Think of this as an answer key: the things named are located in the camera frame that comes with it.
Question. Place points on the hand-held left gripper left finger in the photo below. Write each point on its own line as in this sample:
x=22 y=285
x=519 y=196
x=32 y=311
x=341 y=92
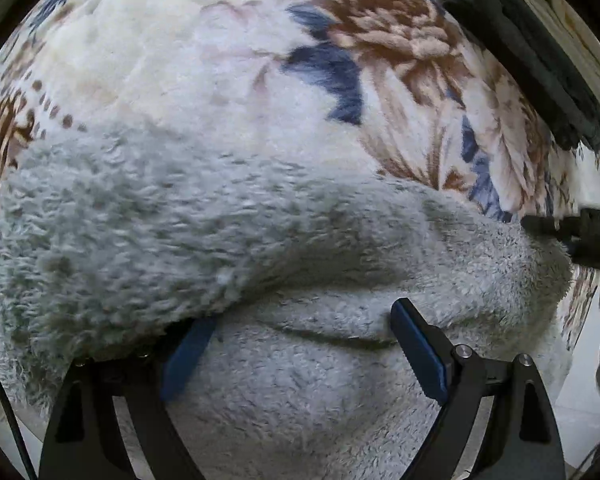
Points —
x=185 y=360

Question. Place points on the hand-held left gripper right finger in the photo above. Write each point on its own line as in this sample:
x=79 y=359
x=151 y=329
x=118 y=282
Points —
x=420 y=350

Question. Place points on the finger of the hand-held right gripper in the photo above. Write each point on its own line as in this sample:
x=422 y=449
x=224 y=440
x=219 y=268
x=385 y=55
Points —
x=570 y=232

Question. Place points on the grey fluffy towel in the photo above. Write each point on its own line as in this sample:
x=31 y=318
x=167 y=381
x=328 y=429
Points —
x=180 y=235

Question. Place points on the dark green folded cloth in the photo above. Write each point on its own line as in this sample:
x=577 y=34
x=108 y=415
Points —
x=525 y=60

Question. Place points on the floral fleece blanket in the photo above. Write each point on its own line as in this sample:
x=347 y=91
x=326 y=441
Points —
x=180 y=60

